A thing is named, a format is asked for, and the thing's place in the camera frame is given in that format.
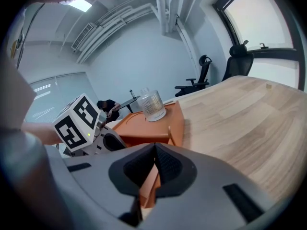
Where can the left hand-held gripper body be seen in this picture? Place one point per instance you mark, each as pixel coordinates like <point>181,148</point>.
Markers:
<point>76,123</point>

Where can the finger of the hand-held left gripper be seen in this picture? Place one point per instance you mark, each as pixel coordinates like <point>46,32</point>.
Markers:
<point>112,142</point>

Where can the white ceiling pipe bundle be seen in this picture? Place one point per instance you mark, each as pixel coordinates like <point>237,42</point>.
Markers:
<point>165,8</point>
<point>108,25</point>

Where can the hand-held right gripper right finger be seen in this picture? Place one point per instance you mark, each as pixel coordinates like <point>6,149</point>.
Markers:
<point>204,200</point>

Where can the black office chair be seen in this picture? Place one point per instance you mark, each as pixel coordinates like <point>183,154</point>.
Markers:
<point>204,66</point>
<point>237,63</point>

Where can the black-framed window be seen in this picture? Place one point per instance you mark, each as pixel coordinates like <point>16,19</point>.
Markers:
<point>259,20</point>

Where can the ceiling light panel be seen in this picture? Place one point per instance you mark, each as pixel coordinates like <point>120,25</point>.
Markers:
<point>80,3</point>

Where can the person's left forearm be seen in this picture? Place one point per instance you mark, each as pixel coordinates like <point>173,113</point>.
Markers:
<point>40,133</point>

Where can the white air conditioner vent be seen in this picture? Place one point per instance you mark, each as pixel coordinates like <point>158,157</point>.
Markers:
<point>82,36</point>

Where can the person's white t-shirt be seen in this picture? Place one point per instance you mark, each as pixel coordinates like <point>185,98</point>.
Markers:
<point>14,92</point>

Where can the clear water bottle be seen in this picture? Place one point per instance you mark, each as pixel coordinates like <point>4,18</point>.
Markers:
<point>131,94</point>

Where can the frosted glass partition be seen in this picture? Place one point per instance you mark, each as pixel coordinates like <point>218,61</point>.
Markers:
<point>48,97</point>

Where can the small glass jar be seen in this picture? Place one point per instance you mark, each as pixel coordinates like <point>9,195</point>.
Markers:
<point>153,104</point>

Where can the round black table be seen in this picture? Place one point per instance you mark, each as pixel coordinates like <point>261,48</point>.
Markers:
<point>129,100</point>

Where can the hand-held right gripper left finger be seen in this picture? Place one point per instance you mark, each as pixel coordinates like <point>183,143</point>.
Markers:
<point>96,171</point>

